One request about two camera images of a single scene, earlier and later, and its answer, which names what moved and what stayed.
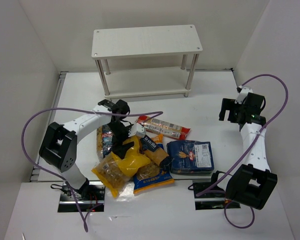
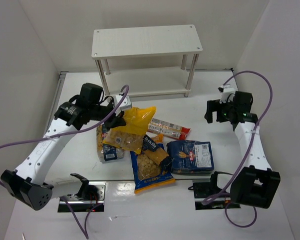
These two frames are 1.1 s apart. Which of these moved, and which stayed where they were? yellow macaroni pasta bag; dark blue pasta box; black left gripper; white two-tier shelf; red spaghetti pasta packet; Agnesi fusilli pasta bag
Moved: yellow macaroni pasta bag; black left gripper
Stayed: Agnesi fusilli pasta bag; dark blue pasta box; white two-tier shelf; red spaghetti pasta packet
